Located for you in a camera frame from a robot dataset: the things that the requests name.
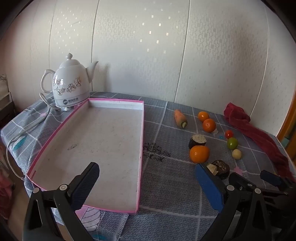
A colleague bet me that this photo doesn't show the carrot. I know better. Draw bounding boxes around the carrot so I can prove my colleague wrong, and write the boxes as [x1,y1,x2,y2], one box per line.
[174,109,188,128]

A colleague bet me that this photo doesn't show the wooden door frame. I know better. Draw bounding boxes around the wooden door frame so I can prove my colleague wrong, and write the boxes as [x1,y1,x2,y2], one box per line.
[276,93,296,149]

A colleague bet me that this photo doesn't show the white kettle power cable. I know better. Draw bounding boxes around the white kettle power cable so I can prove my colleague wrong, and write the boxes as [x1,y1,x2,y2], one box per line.
[6,93,57,180]

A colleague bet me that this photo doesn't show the white bedside cabinet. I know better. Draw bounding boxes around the white bedside cabinet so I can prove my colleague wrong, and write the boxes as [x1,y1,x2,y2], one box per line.
[0,74,15,121]

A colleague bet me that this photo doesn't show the white floral electric kettle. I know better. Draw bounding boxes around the white floral electric kettle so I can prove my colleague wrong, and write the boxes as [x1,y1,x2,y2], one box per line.
[41,53,99,112]

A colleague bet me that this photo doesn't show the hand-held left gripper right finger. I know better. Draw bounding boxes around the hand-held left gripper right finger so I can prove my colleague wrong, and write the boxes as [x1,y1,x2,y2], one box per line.
[194,163,271,241]

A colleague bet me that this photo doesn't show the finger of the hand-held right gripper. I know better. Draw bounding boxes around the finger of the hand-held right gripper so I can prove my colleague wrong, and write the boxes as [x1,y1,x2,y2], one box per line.
[228,172,263,191]
[260,170,296,194]

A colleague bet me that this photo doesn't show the grey checked tablecloth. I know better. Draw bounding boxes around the grey checked tablecloth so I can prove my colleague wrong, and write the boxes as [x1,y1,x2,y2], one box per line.
[1,91,296,241]

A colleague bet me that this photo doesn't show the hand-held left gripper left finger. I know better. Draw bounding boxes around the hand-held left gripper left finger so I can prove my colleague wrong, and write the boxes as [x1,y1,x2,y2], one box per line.
[23,162,100,241]

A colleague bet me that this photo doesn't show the mandarin orange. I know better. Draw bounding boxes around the mandarin orange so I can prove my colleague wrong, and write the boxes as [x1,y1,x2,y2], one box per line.
[203,118,216,133]
[189,145,210,163]
[198,111,210,123]

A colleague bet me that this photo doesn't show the pink-edged white cardboard box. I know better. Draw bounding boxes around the pink-edged white cardboard box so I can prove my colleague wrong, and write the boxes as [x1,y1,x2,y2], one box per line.
[25,98,145,214]

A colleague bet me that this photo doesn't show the dark cylinder with grainy top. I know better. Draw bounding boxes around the dark cylinder with grainy top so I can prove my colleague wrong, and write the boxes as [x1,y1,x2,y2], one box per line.
[188,134,207,149]

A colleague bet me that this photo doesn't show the dark red towel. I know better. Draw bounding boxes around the dark red towel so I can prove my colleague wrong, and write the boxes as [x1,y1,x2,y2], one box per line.
[223,102,295,183]

